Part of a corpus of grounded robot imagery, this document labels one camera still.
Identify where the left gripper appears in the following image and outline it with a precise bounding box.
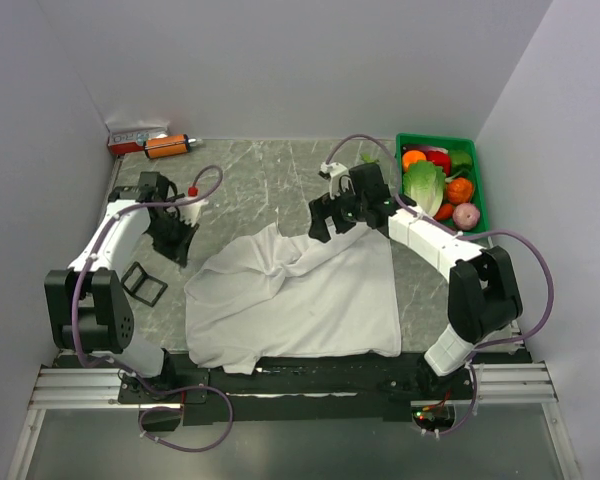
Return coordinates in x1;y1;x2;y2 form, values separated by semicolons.
145;213;198;268

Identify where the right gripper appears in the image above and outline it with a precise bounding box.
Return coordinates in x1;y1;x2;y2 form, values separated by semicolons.
308;181;368;243

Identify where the white t-shirt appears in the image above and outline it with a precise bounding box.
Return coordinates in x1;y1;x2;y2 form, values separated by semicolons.
184;224;402;375

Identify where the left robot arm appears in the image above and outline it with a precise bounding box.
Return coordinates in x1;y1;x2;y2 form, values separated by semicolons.
44;172;204;402

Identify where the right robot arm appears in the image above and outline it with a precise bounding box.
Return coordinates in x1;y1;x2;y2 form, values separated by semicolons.
309;162;523;399

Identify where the white toy radish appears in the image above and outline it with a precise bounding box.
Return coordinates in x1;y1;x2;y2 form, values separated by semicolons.
360;153;379;164

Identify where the orange tube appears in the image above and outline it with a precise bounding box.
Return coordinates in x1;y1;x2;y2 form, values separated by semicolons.
143;134;203;160

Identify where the orange toy fruit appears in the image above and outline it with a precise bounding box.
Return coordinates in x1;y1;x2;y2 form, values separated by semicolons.
401;150;427;173

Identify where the green plastic crate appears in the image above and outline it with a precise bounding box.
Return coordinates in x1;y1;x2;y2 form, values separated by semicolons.
396;133;490;234

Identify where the toy napa cabbage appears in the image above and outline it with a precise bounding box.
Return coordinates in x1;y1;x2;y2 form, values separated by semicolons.
402;160;446;217

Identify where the red white box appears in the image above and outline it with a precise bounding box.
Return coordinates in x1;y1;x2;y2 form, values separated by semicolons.
107;127;169;157

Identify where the toy carrot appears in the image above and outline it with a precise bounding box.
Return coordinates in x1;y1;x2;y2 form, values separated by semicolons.
434;203;455;222

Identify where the red toy pepper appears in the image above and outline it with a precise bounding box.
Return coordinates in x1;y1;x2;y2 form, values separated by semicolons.
425;150;452;177

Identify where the orange toy pumpkin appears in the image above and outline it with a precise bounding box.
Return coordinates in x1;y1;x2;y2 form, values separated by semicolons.
446;178;475;205

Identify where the pink toy onion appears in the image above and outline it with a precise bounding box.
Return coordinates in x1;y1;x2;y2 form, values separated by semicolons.
452;203;481;231

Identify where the green toy pepper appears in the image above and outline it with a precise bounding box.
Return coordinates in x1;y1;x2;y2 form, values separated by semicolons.
448;150;473;174

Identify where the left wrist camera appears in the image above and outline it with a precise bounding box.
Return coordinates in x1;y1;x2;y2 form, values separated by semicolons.
176;185;208;226

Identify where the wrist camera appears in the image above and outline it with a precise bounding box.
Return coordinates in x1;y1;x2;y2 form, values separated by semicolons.
176;185;208;226
319;162;353;199

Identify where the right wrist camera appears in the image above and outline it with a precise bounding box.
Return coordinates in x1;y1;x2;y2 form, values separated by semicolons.
319;162;353;199

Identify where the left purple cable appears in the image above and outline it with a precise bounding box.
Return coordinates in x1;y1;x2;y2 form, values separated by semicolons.
73;164;235;454

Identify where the purple cable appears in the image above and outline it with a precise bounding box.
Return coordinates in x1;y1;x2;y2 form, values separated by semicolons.
321;133;555;439
73;164;235;454

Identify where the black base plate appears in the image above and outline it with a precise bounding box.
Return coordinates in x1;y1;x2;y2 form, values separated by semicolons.
117;351;534;426

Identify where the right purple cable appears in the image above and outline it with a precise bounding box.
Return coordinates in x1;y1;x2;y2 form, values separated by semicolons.
321;133;555;439

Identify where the aluminium rail frame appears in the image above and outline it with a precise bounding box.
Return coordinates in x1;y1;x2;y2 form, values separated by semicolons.
5;304;584;480

